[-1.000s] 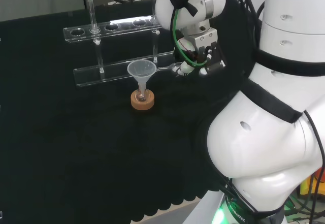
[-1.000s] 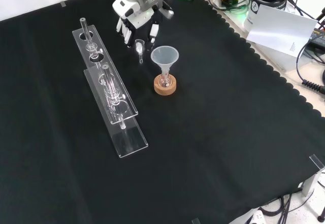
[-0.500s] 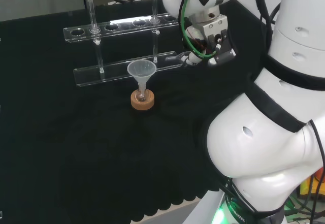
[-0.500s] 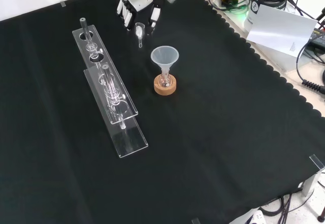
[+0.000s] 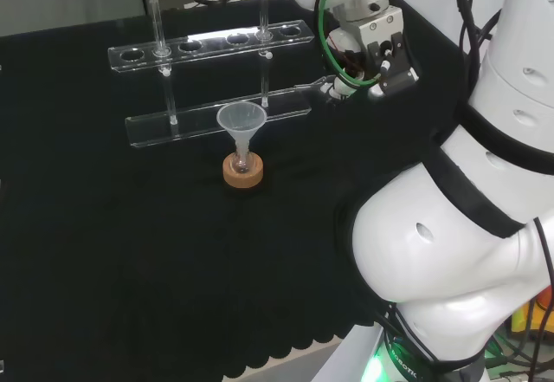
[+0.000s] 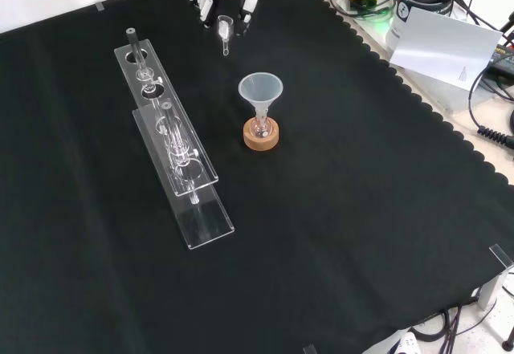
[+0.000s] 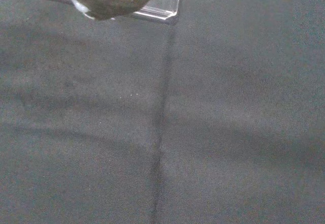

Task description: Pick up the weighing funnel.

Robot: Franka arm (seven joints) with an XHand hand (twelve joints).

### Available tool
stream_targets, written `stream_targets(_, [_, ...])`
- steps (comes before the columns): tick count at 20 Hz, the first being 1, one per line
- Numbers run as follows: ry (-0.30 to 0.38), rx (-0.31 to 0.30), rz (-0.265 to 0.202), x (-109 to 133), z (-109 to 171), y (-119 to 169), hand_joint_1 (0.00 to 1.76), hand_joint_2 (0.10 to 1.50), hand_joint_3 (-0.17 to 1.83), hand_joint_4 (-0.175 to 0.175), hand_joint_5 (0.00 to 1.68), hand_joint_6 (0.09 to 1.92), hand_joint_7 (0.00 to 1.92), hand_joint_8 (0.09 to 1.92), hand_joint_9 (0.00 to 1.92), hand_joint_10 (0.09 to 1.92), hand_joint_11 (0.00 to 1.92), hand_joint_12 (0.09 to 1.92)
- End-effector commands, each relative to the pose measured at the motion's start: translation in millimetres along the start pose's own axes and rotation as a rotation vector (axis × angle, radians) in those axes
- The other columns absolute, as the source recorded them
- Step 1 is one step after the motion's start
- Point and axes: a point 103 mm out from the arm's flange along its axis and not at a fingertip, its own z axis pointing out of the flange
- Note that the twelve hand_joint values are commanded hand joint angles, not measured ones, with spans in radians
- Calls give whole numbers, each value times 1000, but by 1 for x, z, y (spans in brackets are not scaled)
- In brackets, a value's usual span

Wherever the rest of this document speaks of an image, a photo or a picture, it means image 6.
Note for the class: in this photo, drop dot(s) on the pale board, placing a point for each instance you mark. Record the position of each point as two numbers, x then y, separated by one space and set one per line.
441 45

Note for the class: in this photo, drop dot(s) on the clear plastic funnel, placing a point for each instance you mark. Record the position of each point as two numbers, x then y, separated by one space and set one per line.
260 89

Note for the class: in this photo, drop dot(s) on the black power adapter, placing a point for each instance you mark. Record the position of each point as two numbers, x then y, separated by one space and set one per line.
504 59

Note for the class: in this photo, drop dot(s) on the black cloth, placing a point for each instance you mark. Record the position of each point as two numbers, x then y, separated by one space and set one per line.
321 209

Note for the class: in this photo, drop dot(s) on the small round-bottom glass flask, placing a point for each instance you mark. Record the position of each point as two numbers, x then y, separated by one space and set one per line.
262 129

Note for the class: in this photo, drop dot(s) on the white power strip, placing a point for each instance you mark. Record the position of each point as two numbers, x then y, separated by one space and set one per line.
403 344

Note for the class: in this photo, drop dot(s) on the clear cloth clip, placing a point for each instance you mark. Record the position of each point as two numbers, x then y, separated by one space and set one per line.
100 6
310 349

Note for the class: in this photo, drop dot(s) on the silver metal bracket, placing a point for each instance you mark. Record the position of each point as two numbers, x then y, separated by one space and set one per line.
492 286

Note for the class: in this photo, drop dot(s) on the clear glass weighing funnel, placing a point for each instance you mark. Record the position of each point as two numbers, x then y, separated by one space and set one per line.
225 29

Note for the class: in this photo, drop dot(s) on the clear acrylic funnel stand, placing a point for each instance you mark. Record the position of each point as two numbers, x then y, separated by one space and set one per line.
176 157

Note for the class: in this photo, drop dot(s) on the black tripod foot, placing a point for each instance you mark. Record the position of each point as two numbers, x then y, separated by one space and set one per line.
508 342

